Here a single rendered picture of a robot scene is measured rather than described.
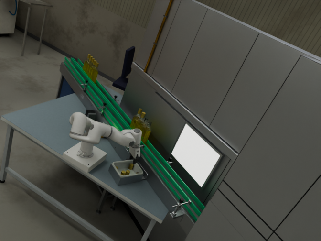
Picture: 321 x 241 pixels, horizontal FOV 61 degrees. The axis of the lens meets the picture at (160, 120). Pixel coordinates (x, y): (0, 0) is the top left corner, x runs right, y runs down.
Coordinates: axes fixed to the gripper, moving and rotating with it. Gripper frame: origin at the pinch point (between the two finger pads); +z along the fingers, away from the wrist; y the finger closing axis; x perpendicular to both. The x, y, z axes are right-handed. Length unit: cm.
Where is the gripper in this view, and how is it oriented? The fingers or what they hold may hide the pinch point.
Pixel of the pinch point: (133, 159)
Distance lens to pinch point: 216.2
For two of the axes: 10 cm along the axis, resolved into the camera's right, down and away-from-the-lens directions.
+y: -5.2, -5.6, 6.4
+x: -8.4, 2.0, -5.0
